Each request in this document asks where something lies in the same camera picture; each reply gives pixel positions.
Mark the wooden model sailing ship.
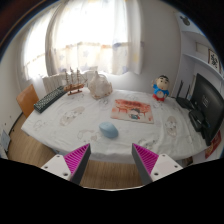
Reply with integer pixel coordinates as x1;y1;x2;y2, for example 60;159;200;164
63;66;88;97

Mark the black router with antennas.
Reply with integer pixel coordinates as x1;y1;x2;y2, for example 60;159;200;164
175;79;196;110

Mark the red paper packet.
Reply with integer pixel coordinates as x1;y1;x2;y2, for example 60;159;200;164
204;130;223;159

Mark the large white conch shell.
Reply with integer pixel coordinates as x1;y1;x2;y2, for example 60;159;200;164
87;70;114;100

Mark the black monitor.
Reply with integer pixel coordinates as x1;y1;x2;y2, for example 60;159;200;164
189;73;224;147

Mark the white radiator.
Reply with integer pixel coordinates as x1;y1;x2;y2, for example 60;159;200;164
42;66;99;94

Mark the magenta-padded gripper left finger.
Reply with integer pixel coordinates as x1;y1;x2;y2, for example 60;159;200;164
40;143;92;186

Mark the dark keyboard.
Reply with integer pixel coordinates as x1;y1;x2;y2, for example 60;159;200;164
33;85;68;114

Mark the cartoon boy figurine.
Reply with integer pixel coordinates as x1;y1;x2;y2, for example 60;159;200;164
151;74;171;102

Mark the white sheer star curtain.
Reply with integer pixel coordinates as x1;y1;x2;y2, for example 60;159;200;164
19;0;146;81

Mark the white shelf unit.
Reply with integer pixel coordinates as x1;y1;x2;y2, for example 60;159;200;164
173;13;224;101

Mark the red printed mouse pad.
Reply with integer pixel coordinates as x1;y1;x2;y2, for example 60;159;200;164
110;98;155;125

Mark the light blue computer mouse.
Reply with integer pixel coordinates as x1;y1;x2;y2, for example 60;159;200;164
98;121;120;139

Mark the white printed tablecloth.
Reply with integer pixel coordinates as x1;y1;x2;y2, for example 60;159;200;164
20;87;214;164

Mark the orange wooden chair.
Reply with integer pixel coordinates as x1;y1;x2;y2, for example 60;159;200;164
15;83;40;118

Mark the black box under monitor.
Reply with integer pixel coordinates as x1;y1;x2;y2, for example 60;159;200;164
188;109;206;133

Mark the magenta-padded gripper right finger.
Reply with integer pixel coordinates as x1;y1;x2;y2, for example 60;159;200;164
131;142;184;186

